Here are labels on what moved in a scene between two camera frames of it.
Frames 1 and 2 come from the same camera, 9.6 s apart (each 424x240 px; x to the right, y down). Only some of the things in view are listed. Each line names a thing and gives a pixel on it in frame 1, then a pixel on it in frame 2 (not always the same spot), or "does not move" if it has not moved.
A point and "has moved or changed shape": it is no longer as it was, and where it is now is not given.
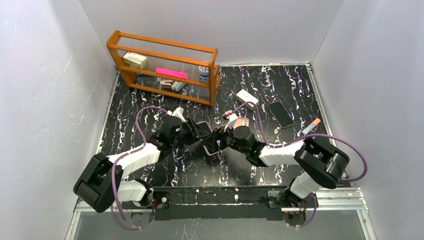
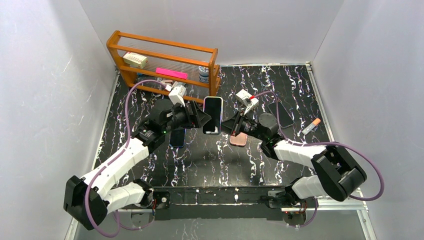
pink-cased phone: x=203 y=129 has moved or changed shape
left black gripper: x=192 y=129 → x=193 y=115
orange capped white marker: x=312 y=125 does not move
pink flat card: x=171 y=73 does not move
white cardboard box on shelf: x=135 y=60 does not move
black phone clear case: x=280 y=114 does not move
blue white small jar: x=203 y=74 does not move
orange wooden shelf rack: x=181 y=71 does not move
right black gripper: x=218 y=140 → x=238 y=123
